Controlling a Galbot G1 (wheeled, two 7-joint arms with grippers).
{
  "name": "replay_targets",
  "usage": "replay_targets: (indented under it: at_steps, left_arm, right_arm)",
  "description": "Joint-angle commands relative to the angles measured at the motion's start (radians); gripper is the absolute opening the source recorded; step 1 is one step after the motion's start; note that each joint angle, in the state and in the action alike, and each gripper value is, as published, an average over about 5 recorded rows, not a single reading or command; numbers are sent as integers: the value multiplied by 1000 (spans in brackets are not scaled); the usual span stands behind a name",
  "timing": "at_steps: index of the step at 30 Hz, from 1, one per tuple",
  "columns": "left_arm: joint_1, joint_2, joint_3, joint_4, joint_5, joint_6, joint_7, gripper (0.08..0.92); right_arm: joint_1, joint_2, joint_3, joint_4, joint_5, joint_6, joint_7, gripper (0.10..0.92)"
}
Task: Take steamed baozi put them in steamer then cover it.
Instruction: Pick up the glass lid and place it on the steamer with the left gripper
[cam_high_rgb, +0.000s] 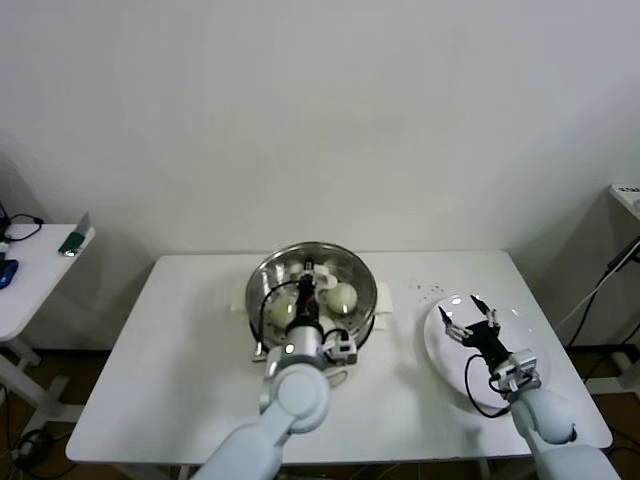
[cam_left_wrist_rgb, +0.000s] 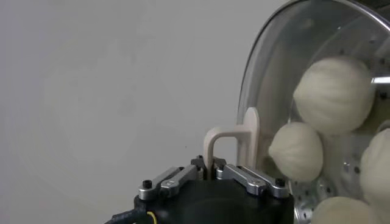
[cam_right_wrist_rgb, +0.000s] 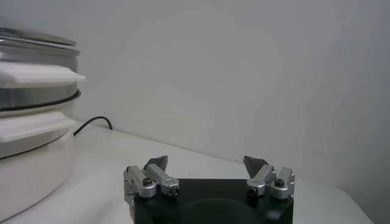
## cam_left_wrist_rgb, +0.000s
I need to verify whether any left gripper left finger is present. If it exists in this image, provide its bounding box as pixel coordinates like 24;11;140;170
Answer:
137;155;208;201

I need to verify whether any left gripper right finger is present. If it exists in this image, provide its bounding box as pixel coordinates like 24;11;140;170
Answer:
213;156;290;199

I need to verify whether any white steamed baozi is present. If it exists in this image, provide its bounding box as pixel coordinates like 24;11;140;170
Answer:
310;196;381;224
268;121;324;183
292;56;376;136
359;127;390;211

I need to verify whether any glass lid with beige handle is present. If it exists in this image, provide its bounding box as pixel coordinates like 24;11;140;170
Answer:
203;0;390;224

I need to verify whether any steel perforated steamer basket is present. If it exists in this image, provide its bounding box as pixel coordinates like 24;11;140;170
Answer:
289;18;390;224

